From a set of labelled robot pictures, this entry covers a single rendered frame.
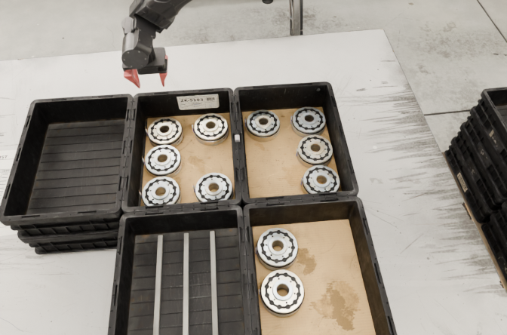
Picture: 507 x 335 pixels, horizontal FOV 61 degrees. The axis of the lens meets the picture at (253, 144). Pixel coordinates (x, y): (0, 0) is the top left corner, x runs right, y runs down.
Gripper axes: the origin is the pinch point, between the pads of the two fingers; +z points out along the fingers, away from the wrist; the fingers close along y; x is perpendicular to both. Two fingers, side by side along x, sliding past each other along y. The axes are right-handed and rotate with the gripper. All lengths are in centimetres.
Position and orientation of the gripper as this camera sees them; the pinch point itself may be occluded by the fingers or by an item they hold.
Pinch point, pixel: (151, 83)
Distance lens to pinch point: 116.2
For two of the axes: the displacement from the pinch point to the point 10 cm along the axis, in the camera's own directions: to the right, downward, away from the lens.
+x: -1.0, -8.0, 5.9
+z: 0.0, 5.9, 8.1
